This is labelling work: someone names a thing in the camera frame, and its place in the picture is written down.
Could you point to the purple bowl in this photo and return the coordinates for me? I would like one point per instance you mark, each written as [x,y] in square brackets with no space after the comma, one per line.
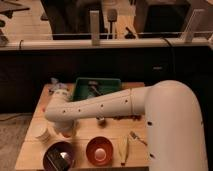
[62,146]

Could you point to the dark brush in tray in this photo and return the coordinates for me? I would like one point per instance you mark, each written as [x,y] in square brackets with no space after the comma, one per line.
[93,87]

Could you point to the orange bowl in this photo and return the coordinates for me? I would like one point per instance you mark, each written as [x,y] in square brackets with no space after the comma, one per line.
[99,151]

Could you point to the yellow-orange apple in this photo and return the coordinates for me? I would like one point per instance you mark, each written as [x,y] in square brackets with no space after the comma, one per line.
[67,135]

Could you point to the bunch of dark grapes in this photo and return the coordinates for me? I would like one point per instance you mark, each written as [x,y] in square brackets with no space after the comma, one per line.
[133,117]

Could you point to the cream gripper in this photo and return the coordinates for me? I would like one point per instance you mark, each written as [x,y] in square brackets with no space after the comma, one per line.
[67,127]

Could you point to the black box in purple bowl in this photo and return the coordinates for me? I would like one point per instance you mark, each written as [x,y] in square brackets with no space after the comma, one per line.
[57,161]

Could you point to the green plastic tray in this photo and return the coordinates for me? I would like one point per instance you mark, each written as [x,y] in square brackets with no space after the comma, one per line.
[105,86]

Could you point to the white paper cup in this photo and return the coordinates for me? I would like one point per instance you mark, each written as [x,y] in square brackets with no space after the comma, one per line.
[41,132]

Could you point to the metal fork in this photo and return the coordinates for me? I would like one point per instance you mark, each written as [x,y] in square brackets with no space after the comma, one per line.
[135,136]

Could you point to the white horizontal rail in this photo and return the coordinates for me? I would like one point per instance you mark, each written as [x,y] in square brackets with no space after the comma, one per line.
[103,44]

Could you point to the crumpled blue-grey cloth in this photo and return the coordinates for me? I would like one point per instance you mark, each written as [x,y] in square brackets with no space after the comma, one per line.
[55,85]

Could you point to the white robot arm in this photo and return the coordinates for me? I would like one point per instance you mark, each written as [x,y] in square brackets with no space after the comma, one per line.
[175,127]

